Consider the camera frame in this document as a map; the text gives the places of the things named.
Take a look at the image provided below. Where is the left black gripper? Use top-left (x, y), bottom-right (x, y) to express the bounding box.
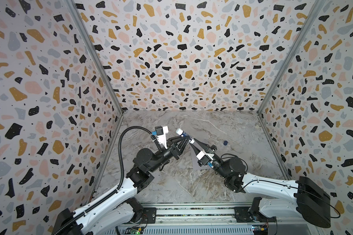
top-left (148, 135), bottom-right (188, 174)

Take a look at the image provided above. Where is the blue white glue stick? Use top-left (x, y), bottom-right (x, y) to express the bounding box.
top-left (176, 128), bottom-right (195, 144)

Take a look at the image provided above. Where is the pale lilac envelope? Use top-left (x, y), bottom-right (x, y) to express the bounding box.
top-left (191, 147), bottom-right (202, 170)

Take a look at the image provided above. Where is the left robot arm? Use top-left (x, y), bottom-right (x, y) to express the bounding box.
top-left (52, 136), bottom-right (194, 235)

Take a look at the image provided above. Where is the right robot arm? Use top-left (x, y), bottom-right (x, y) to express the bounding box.
top-left (189, 138), bottom-right (331, 228)

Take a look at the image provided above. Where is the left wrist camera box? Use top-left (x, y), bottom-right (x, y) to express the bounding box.
top-left (152, 126), bottom-right (169, 149)

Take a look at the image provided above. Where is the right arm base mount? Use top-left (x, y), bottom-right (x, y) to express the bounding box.
top-left (234, 207), bottom-right (276, 223)

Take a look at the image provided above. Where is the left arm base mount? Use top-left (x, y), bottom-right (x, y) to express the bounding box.
top-left (130, 207), bottom-right (157, 224)

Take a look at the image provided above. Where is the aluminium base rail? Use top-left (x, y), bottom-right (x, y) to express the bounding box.
top-left (103, 202), bottom-right (323, 235)

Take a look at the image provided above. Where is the black corrugated cable conduit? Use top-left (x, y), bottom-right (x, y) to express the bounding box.
top-left (52, 125), bottom-right (152, 235)

